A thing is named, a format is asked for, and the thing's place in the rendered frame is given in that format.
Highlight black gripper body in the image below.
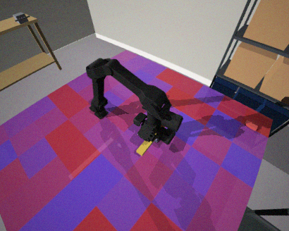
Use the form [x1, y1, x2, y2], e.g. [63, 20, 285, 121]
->
[133, 113, 176, 145]

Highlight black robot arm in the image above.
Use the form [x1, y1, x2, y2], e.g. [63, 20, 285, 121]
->
[86, 58, 183, 142]

